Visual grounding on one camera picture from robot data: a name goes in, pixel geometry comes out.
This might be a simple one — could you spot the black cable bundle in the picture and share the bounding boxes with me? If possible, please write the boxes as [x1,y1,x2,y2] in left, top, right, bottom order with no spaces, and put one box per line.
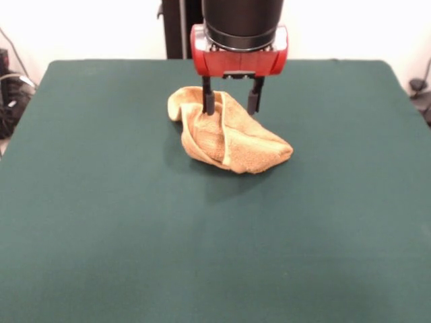
[412,91,431,127]

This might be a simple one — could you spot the dark green table cloth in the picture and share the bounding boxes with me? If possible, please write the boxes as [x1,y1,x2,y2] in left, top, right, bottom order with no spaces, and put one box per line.
[0,59,431,323]

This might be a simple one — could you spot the tan terry towel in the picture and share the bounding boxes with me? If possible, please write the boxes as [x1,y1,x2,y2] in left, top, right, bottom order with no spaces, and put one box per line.
[167,85,294,175]

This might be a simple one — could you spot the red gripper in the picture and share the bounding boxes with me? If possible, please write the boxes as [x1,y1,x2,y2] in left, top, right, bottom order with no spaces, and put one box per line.
[189,23,290,117]

